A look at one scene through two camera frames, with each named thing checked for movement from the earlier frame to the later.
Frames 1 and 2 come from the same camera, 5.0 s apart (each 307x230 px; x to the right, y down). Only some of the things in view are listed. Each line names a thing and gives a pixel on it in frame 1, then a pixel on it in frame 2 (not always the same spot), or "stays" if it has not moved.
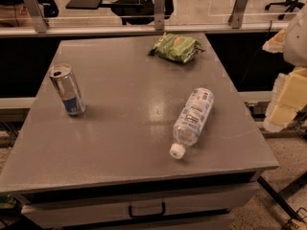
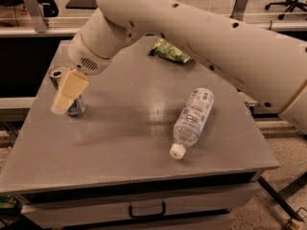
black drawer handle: (147, 216) stays
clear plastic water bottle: (187, 127) stays
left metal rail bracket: (39, 22) stays
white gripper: (296, 43) to (83, 58)
